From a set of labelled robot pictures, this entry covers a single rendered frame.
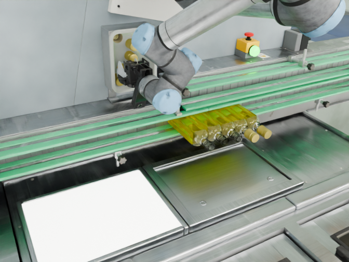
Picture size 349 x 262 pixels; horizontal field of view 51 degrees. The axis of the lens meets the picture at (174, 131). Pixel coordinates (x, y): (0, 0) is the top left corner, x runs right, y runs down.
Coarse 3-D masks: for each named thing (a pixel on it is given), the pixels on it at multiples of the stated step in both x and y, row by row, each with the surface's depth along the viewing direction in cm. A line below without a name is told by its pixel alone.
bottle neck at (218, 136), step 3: (219, 132) 128; (216, 135) 127; (219, 135) 127; (222, 135) 126; (216, 138) 127; (219, 138) 126; (222, 138) 125; (225, 138) 124; (219, 141) 126; (222, 141) 124; (225, 141) 127; (228, 141) 126; (222, 144) 125; (225, 144) 126
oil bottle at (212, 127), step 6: (198, 114) 136; (204, 114) 136; (198, 120) 133; (204, 120) 133; (210, 120) 133; (204, 126) 130; (210, 126) 129; (216, 126) 129; (210, 132) 128; (216, 132) 128; (210, 138) 129
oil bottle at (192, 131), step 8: (176, 120) 135; (184, 120) 133; (192, 120) 133; (176, 128) 137; (184, 128) 131; (192, 128) 128; (200, 128) 128; (184, 136) 132; (192, 136) 127; (200, 136) 125; (192, 144) 128; (200, 144) 127
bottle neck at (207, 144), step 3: (204, 138) 125; (201, 141) 125; (204, 141) 124; (207, 141) 123; (210, 141) 124; (201, 144) 126; (204, 144) 124; (207, 144) 123; (210, 144) 122; (213, 144) 123; (204, 147) 125; (207, 147) 122; (210, 147) 124; (213, 147) 123; (210, 150) 123
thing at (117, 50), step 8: (112, 32) 120; (120, 32) 121; (128, 32) 122; (112, 40) 121; (112, 48) 122; (120, 48) 131; (128, 48) 132; (112, 56) 123; (120, 56) 132; (144, 56) 137; (112, 64) 125; (152, 64) 134; (112, 72) 126; (112, 80) 127; (112, 88) 130; (120, 88) 132; (128, 88) 132
